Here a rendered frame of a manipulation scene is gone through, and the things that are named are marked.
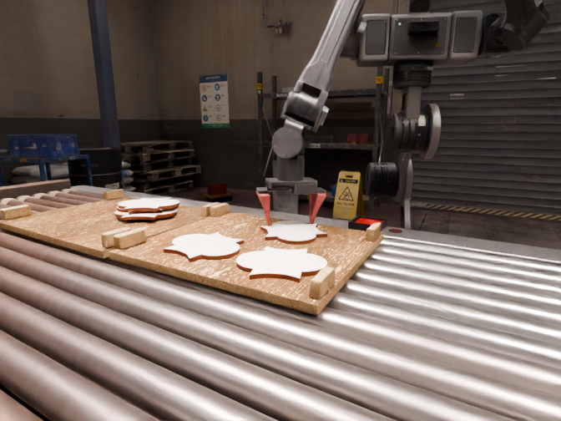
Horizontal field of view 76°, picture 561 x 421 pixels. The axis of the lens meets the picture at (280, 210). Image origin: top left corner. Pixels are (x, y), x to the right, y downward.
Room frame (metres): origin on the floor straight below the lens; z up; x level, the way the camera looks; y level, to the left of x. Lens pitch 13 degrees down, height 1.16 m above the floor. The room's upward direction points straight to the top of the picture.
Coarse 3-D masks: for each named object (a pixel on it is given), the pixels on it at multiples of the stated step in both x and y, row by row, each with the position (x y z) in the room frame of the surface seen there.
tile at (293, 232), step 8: (272, 224) 0.76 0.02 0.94; (280, 224) 0.76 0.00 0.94; (288, 224) 0.76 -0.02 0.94; (296, 224) 0.76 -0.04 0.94; (304, 224) 0.76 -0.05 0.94; (312, 224) 0.76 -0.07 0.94; (272, 232) 0.70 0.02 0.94; (280, 232) 0.70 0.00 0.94; (288, 232) 0.70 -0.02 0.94; (296, 232) 0.70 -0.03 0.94; (304, 232) 0.70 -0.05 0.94; (312, 232) 0.70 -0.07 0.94; (320, 232) 0.70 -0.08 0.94; (280, 240) 0.66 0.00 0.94; (288, 240) 0.65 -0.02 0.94; (296, 240) 0.65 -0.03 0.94; (304, 240) 0.65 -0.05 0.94; (312, 240) 0.66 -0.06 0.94
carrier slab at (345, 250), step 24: (240, 216) 0.86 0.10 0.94; (168, 240) 0.67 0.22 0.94; (264, 240) 0.67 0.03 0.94; (336, 240) 0.67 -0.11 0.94; (360, 240) 0.67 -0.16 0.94; (144, 264) 0.56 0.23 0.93; (168, 264) 0.55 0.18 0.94; (192, 264) 0.55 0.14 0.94; (216, 264) 0.55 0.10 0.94; (336, 264) 0.55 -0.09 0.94; (360, 264) 0.57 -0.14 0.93; (240, 288) 0.47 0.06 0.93; (264, 288) 0.46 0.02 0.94; (288, 288) 0.46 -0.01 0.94; (336, 288) 0.47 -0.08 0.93; (312, 312) 0.41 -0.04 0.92
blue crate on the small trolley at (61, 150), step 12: (12, 144) 3.51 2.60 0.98; (24, 144) 3.48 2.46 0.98; (36, 144) 3.44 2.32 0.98; (48, 144) 3.42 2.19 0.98; (60, 144) 3.54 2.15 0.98; (72, 144) 3.68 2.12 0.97; (24, 156) 3.50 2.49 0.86; (36, 156) 3.47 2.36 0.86; (48, 156) 3.44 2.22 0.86; (60, 156) 3.52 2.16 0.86
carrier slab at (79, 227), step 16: (64, 208) 0.95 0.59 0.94; (80, 208) 0.95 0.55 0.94; (96, 208) 0.95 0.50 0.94; (112, 208) 0.95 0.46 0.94; (176, 208) 0.95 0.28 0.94; (192, 208) 0.95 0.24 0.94; (0, 224) 0.81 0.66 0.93; (16, 224) 0.79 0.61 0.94; (32, 224) 0.79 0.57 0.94; (48, 224) 0.79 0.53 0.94; (64, 224) 0.79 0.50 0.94; (80, 224) 0.79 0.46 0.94; (96, 224) 0.79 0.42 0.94; (112, 224) 0.79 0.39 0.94; (128, 224) 0.79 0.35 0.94; (144, 224) 0.79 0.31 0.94; (160, 224) 0.79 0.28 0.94; (176, 224) 0.79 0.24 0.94; (48, 240) 0.70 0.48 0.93; (64, 240) 0.67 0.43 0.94; (80, 240) 0.67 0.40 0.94; (96, 240) 0.67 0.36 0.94
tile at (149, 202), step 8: (128, 200) 0.89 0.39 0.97; (136, 200) 0.89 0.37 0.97; (144, 200) 0.89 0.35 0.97; (152, 200) 0.89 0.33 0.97; (160, 200) 0.89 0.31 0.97; (168, 200) 0.89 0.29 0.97; (176, 200) 0.89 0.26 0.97; (120, 208) 0.84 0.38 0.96; (128, 208) 0.81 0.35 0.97; (136, 208) 0.82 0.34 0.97; (144, 208) 0.82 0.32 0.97; (152, 208) 0.81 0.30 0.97; (160, 208) 0.83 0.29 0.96; (168, 208) 0.84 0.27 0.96
